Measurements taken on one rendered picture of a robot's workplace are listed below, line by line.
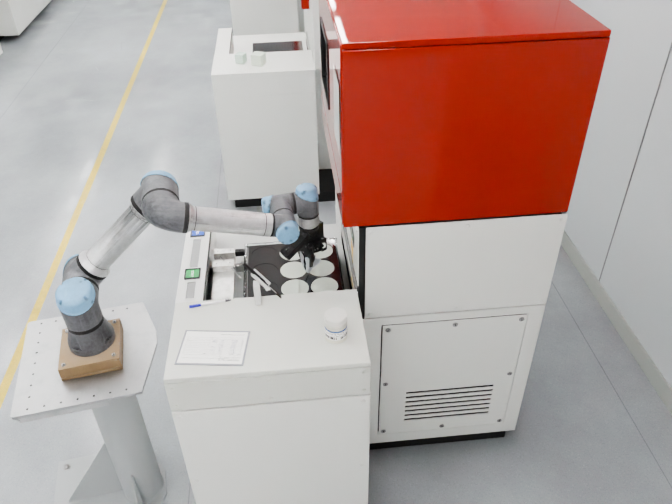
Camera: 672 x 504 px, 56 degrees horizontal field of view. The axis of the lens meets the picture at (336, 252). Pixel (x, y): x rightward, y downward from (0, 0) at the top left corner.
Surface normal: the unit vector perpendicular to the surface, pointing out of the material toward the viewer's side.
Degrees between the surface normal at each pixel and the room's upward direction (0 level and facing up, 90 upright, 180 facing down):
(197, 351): 0
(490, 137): 90
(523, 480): 0
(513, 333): 90
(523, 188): 90
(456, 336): 90
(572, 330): 0
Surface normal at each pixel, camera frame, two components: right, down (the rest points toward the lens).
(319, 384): 0.10, 0.60
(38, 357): -0.02, -0.80
